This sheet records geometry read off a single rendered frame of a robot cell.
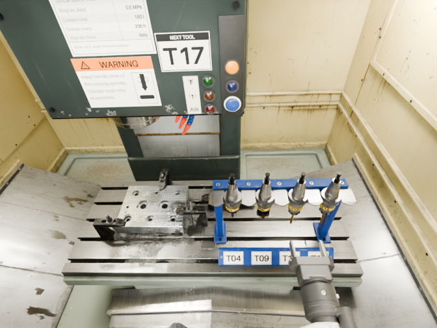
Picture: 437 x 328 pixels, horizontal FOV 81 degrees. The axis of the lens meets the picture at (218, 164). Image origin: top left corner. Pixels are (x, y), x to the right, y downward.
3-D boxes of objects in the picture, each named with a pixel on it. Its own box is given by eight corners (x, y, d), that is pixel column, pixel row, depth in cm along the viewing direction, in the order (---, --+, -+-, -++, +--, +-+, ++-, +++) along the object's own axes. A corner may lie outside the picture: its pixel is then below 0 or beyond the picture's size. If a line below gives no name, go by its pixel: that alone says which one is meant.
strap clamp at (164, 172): (168, 202, 128) (162, 181, 118) (161, 202, 129) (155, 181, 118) (172, 182, 138) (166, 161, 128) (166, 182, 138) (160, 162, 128)
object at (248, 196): (257, 206, 86) (257, 205, 85) (241, 207, 86) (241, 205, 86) (255, 191, 91) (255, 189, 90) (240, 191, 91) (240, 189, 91)
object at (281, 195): (290, 206, 85) (291, 205, 85) (274, 206, 86) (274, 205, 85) (287, 190, 90) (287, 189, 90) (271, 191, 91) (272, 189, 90)
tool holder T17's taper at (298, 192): (301, 189, 88) (305, 175, 84) (307, 198, 85) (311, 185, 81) (289, 191, 88) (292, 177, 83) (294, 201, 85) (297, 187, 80)
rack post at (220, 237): (226, 243, 111) (224, 200, 90) (214, 243, 111) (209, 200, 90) (226, 223, 118) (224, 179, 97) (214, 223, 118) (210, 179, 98)
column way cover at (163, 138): (222, 158, 150) (217, 72, 115) (141, 159, 152) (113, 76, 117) (222, 152, 154) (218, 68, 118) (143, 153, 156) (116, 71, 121)
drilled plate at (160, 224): (183, 233, 111) (181, 226, 107) (117, 233, 112) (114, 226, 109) (189, 191, 127) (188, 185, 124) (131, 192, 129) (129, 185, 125)
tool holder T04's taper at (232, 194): (239, 191, 89) (239, 177, 84) (238, 201, 86) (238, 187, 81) (226, 190, 90) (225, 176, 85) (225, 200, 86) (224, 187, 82)
